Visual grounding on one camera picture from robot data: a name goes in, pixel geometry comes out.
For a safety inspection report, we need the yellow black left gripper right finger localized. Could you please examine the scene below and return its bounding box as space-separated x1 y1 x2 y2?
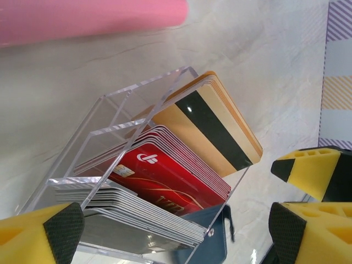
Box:
268 201 352 264

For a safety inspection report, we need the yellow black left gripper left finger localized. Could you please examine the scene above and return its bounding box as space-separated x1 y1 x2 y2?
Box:
0 202 85 264

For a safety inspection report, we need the blue leather card holder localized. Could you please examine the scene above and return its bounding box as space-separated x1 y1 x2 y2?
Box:
164 203 236 264

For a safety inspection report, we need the silver card stack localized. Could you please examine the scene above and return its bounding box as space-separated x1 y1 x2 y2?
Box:
54 183 207 250

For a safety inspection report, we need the gold card stack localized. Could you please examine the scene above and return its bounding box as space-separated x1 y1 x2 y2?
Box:
131 70 264 178

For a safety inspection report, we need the red card stack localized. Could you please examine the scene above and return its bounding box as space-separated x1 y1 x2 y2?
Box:
73 125 232 218

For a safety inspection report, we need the clear acrylic card organizer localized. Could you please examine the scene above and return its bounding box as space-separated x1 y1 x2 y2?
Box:
16 65 250 264

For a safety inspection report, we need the pink toy microphone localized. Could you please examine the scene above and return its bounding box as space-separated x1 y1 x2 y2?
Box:
0 0 190 50

